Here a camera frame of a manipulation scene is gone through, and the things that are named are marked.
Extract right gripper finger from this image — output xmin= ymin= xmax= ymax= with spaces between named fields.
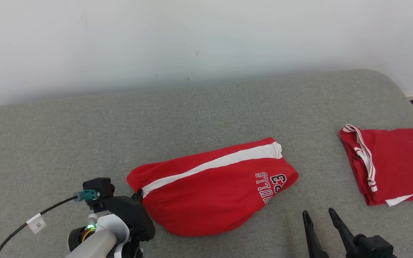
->
xmin=302 ymin=210 xmax=329 ymax=258
xmin=328 ymin=207 xmax=358 ymax=258

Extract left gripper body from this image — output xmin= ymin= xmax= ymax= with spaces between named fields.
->
xmin=88 ymin=195 xmax=156 ymax=258

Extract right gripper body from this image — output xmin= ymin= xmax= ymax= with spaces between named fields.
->
xmin=353 ymin=234 xmax=398 ymax=258

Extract red shorts with white stripe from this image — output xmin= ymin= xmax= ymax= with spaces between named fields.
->
xmin=127 ymin=137 xmax=299 ymax=237

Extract red jersey with white sleeves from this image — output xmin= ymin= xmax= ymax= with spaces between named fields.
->
xmin=340 ymin=124 xmax=413 ymax=207

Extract white cable label tag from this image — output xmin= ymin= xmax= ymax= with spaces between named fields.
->
xmin=26 ymin=214 xmax=46 ymax=235

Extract thin black cable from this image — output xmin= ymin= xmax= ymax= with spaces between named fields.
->
xmin=0 ymin=190 xmax=98 ymax=258

